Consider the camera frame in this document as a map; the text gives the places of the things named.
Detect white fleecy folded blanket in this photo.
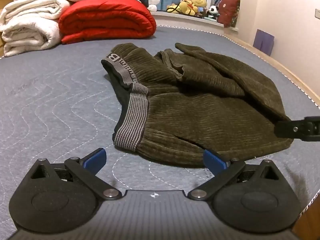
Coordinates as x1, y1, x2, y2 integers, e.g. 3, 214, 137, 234
0, 17, 63, 57

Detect grey quilted mattress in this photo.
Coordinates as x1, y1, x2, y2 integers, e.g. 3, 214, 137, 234
0, 25, 320, 240

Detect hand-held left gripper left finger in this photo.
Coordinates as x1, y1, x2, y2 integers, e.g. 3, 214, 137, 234
30, 148, 122, 200

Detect dark red cushion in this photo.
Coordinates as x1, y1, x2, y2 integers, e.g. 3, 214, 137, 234
217, 0, 241, 28

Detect purple paper sheet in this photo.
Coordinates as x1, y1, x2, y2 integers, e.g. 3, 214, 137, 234
254, 29, 275, 56

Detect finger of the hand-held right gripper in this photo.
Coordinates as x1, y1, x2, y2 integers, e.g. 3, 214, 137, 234
274, 116, 320, 141

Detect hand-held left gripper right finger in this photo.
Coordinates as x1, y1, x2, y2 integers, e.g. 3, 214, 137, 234
187, 150, 279, 201

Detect red folded quilt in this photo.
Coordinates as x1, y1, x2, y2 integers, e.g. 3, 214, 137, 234
58, 0, 157, 45

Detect olive corduroy pants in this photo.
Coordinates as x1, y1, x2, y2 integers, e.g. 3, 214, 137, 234
101, 42, 293, 168

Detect panda plush toy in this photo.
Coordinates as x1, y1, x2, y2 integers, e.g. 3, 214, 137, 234
207, 5, 220, 19

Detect yellow plush toy with straps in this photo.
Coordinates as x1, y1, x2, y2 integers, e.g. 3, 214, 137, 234
179, 1, 198, 16

